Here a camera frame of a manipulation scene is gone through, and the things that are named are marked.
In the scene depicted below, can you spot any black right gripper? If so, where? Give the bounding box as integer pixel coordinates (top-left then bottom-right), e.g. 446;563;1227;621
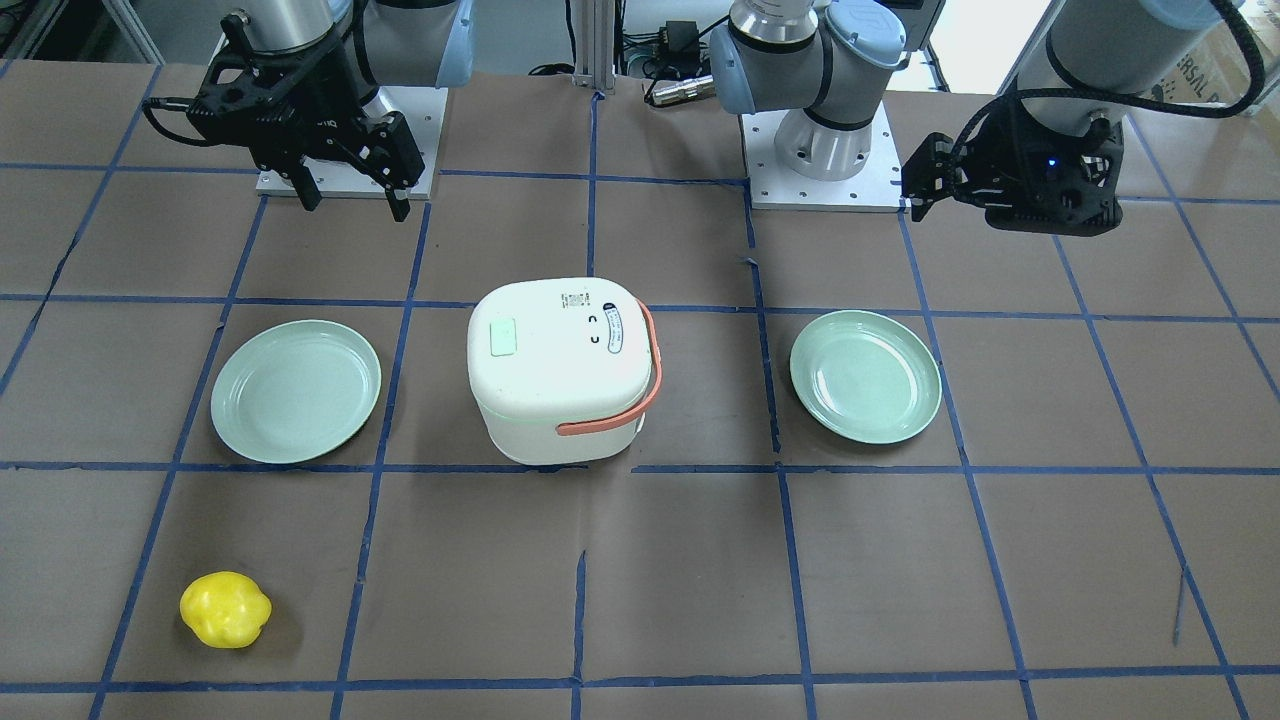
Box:
187;44;412;223

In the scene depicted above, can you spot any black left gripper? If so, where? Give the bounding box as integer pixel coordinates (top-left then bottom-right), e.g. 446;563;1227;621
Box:
901;105;1123;234

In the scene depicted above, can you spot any white rice cooker orange handle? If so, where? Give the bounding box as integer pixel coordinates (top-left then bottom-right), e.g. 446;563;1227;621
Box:
467;277;664;466

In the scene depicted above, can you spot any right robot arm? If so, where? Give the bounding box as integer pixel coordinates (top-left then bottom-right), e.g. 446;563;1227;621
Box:
184;1;475;222

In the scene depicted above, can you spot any green plate near left arm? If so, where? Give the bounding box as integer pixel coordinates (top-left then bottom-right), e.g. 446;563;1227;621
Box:
788;310;942;445

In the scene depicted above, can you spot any green plate near right arm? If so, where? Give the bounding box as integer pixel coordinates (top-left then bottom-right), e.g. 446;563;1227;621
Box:
210;319;381;465

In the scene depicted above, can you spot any yellow plastic bell pepper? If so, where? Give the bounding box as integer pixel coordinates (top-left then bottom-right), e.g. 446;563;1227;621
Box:
179;571;273;650

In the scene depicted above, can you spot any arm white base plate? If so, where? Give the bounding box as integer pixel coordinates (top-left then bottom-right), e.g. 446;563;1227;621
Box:
739;105;902;213
301;86;451;201

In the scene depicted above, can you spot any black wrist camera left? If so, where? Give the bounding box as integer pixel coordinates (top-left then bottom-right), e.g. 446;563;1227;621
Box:
986;117;1124;237

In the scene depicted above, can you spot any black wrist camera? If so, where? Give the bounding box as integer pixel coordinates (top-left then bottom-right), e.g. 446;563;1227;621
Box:
986;117;1124;237
202;9;289;117

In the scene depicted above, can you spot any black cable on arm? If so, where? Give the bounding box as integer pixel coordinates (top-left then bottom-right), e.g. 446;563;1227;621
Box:
1005;0;1268;120

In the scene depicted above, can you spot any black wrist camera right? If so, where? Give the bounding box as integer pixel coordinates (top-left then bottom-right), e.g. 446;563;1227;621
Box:
202;9;289;117

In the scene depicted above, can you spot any black power adapter with cables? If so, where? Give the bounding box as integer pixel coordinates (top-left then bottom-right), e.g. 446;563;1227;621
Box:
618;20;716;108

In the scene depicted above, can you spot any aluminium frame post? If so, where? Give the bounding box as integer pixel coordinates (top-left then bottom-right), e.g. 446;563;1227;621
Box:
570;1;620;96

